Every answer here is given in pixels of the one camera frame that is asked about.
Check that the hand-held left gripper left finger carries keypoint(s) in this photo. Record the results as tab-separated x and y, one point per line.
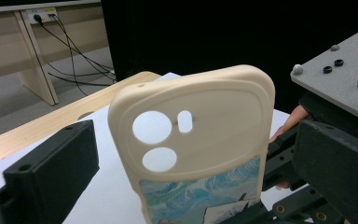
49	174

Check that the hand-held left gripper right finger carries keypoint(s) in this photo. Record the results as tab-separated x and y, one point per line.
338	168

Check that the beige painted phone case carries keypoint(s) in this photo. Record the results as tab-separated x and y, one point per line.
217	124

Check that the light wooden table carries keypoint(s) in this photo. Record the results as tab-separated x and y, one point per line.
59	121

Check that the beige wooden desk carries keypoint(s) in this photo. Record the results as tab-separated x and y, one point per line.
6	46

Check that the black curtain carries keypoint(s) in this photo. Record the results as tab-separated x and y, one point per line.
199	31

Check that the white power strip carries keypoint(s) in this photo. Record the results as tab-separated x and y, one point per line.
45	15

